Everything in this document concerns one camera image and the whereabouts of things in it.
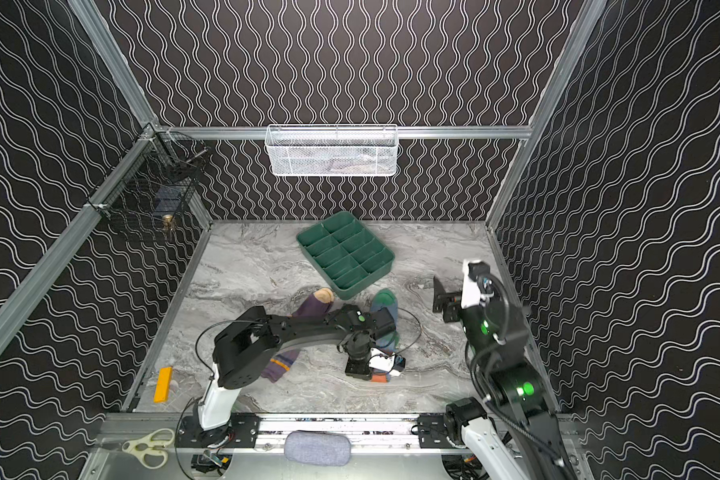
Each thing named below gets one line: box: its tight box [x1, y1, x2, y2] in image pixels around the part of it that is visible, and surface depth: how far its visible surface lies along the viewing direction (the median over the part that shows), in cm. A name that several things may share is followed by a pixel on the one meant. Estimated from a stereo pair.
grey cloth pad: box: [284, 430, 352, 466], surface depth 72 cm
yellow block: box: [153, 366, 173, 403], surface depth 83 cm
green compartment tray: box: [296, 211, 395, 300], surface depth 108 cm
